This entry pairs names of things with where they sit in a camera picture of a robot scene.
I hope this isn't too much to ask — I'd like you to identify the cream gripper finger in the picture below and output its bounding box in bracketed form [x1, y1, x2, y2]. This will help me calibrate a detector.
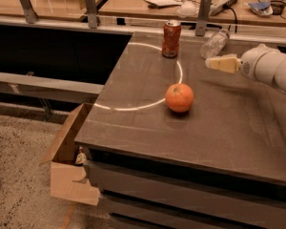
[213, 53, 237, 60]
[205, 58, 227, 71]

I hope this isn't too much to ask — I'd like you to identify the clear plastic water bottle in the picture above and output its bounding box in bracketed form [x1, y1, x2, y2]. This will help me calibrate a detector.
[200, 30, 230, 59]

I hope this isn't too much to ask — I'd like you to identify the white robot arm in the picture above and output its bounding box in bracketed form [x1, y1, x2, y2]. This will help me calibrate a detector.
[205, 44, 286, 94]

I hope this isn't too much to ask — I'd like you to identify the small bottle in box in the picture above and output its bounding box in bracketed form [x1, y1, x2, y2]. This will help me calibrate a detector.
[74, 147, 87, 166]

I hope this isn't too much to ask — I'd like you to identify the orange fruit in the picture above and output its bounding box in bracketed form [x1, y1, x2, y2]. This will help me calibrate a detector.
[165, 83, 194, 113]

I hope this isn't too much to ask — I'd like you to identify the grey power strip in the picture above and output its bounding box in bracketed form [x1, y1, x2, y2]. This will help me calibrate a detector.
[209, 0, 237, 16]

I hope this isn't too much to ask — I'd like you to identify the red soda can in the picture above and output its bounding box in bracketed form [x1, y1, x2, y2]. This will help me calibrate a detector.
[162, 20, 181, 58]

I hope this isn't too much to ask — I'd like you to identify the blue white packet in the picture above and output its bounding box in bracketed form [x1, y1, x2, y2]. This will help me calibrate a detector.
[247, 2, 273, 16]

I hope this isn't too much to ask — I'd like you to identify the white mask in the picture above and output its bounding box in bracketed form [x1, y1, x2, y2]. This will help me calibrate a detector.
[175, 1, 197, 18]

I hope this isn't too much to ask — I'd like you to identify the white papers stack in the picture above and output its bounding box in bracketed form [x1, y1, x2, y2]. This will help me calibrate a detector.
[144, 0, 181, 9]

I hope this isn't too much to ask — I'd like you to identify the grey drawer cabinet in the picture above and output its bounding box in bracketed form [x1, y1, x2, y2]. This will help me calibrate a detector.
[84, 151, 286, 229]

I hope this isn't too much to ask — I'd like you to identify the cardboard box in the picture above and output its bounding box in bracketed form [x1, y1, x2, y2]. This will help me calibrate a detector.
[40, 103, 99, 206]

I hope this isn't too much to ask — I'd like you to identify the black cable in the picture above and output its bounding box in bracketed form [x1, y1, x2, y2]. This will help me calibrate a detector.
[222, 4, 238, 34]

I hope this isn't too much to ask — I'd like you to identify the grey metal bracket right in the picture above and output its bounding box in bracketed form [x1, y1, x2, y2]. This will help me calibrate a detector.
[195, 0, 212, 36]

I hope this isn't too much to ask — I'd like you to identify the grey metal bracket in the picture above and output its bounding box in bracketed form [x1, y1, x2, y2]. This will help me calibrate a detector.
[84, 0, 98, 29]
[195, 0, 212, 36]
[19, 0, 38, 24]

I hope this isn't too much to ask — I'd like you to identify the grey metal bracket middle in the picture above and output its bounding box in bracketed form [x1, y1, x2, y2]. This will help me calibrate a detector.
[84, 0, 98, 29]

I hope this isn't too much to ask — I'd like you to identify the grey metal rail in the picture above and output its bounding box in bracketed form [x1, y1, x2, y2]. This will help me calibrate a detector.
[0, 73, 103, 103]

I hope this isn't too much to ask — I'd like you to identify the grey metal bracket left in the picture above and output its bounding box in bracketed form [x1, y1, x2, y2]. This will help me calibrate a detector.
[19, 0, 38, 24]

